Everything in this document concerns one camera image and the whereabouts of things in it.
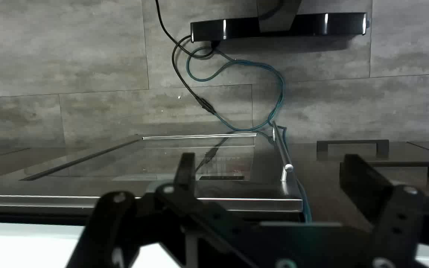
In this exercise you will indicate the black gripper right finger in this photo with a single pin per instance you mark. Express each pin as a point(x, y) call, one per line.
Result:
point(398, 223)

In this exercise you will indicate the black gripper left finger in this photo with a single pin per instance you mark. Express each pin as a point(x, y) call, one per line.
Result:
point(120, 223)

